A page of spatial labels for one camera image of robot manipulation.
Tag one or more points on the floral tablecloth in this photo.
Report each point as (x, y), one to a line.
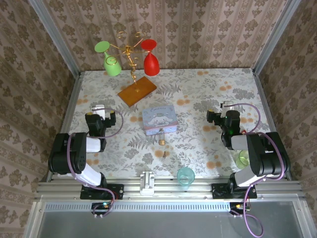
(198, 99)

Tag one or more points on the small brass padlock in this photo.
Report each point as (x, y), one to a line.
(162, 142)

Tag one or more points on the green plastic cup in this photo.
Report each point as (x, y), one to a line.
(242, 160)

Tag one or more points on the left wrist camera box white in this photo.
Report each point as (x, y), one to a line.
(98, 109)

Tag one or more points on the teal plastic cup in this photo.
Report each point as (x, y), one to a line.
(185, 177)

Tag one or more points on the aluminium frame post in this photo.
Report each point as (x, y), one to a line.
(55, 37)
(275, 37)

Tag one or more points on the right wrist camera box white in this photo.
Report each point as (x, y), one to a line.
(226, 104)

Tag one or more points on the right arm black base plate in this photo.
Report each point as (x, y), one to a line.
(218, 193)

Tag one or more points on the white plastic mount bracket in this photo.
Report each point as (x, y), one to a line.
(147, 183)

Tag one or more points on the aluminium frame side rail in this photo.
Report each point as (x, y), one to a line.
(263, 99)
(73, 99)

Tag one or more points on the grey metal panel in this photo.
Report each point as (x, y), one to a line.
(161, 225)

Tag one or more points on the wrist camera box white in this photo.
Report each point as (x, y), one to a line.
(226, 104)
(98, 109)

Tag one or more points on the aluminium frame cross rail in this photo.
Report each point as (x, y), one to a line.
(203, 189)

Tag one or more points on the black controller board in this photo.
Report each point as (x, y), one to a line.
(239, 208)
(99, 208)

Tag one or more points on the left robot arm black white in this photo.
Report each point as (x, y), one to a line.
(64, 158)

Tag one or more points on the red wine glass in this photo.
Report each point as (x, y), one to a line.
(151, 65)

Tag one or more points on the green wine glass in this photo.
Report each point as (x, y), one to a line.
(112, 65)

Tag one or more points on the blue cartoon tin box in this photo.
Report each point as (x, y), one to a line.
(159, 119)

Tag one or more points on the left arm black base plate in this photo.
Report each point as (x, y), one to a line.
(116, 192)

